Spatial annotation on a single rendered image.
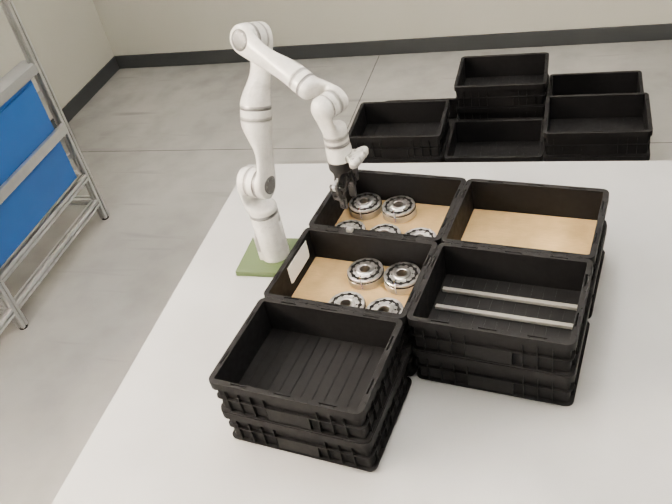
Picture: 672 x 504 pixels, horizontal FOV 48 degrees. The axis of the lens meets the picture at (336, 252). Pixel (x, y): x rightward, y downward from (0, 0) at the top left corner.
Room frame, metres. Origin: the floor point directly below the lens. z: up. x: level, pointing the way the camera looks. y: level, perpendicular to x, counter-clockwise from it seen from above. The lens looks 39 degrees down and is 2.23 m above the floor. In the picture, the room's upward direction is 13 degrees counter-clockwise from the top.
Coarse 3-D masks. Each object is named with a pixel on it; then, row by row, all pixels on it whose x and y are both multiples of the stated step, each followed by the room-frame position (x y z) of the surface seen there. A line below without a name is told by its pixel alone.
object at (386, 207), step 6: (390, 198) 1.91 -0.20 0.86; (396, 198) 1.91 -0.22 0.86; (402, 198) 1.90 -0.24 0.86; (408, 198) 1.89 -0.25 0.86; (384, 204) 1.89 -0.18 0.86; (390, 204) 1.88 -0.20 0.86; (408, 204) 1.86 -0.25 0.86; (414, 204) 1.85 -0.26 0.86; (384, 210) 1.86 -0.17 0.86; (390, 210) 1.85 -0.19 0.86; (396, 210) 1.84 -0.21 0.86; (402, 210) 1.84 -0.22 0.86; (408, 210) 1.83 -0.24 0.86; (396, 216) 1.82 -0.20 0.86
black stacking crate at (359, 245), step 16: (304, 240) 1.72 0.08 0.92; (320, 240) 1.74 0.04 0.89; (336, 240) 1.71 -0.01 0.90; (352, 240) 1.69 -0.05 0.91; (368, 240) 1.66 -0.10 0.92; (384, 240) 1.64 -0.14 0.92; (320, 256) 1.75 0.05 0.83; (336, 256) 1.72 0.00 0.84; (352, 256) 1.69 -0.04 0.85; (368, 256) 1.67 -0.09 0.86; (384, 256) 1.64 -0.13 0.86; (400, 256) 1.62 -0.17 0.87; (416, 256) 1.59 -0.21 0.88; (304, 272) 1.69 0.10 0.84; (288, 288) 1.60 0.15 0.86
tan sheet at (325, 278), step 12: (312, 264) 1.72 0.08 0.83; (324, 264) 1.71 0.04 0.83; (336, 264) 1.70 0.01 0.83; (348, 264) 1.68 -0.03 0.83; (312, 276) 1.67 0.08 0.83; (324, 276) 1.66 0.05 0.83; (336, 276) 1.64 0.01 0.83; (300, 288) 1.63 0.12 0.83; (312, 288) 1.62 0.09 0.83; (324, 288) 1.60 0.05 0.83; (336, 288) 1.59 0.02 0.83; (348, 288) 1.58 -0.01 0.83; (384, 288) 1.55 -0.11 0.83; (324, 300) 1.56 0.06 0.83; (372, 300) 1.51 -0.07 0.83
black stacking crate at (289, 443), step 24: (408, 360) 1.30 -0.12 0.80; (408, 384) 1.30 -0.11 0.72; (384, 408) 1.15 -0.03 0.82; (240, 432) 1.24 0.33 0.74; (264, 432) 1.21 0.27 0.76; (288, 432) 1.16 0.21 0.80; (312, 432) 1.13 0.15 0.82; (384, 432) 1.15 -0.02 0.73; (312, 456) 1.14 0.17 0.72; (336, 456) 1.12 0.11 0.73; (360, 456) 1.08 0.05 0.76
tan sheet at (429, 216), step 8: (384, 200) 1.95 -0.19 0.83; (416, 208) 1.87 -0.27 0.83; (424, 208) 1.87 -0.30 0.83; (432, 208) 1.86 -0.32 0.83; (440, 208) 1.85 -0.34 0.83; (448, 208) 1.84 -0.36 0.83; (344, 216) 1.92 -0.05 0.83; (416, 216) 1.83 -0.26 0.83; (424, 216) 1.83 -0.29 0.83; (432, 216) 1.82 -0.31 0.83; (440, 216) 1.81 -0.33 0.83; (336, 224) 1.89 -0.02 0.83; (368, 224) 1.85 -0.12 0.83; (376, 224) 1.84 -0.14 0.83; (400, 224) 1.81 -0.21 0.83; (408, 224) 1.80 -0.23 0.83; (416, 224) 1.80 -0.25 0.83; (424, 224) 1.79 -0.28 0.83; (432, 224) 1.78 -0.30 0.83; (440, 224) 1.77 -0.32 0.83
